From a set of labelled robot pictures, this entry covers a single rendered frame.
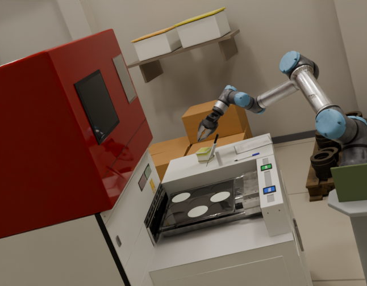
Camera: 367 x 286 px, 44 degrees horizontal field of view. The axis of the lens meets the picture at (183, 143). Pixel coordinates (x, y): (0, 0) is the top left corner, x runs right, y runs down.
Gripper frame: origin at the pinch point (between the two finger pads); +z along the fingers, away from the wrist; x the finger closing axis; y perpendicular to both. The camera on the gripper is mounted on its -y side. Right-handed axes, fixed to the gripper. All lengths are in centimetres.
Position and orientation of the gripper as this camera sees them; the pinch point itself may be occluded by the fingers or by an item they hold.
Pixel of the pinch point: (199, 139)
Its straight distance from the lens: 249.0
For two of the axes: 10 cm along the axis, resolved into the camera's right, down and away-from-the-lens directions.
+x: -8.4, -5.0, 2.3
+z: -5.3, 8.3, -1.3
